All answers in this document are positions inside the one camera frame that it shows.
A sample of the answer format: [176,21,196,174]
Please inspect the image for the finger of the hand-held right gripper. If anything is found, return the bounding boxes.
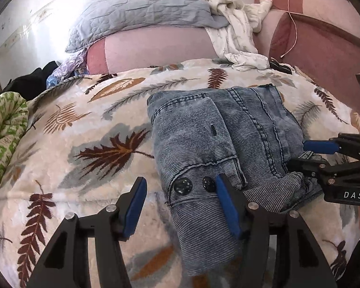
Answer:
[287,158,360,188]
[303,133,360,159]

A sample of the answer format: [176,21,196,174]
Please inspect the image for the grey-blue quilted pillow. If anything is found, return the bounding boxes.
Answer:
[65,0,228,53]

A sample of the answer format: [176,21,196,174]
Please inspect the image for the leaf printed blanket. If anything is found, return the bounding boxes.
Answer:
[0,58,360,288]

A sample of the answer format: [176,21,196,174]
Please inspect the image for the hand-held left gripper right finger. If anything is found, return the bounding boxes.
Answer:
[215,174,338,288]

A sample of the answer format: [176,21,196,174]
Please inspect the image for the clear purple plastic bag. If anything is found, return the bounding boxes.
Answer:
[46,52,89,89]

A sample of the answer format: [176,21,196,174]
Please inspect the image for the blue denim pants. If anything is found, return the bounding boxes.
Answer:
[146,84,330,276]

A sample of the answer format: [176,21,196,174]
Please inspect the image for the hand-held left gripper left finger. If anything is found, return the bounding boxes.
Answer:
[25,177,147,288]

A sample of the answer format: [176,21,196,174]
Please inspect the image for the white cable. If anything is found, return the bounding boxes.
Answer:
[280,0,299,59]

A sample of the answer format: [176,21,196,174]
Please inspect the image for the white floral cloth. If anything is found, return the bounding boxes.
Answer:
[201,0,273,72]

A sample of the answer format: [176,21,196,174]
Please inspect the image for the black bag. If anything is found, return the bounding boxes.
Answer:
[1,61,59,101]

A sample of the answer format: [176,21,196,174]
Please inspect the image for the green patterned rolled quilt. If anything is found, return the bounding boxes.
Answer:
[0,92,30,216]

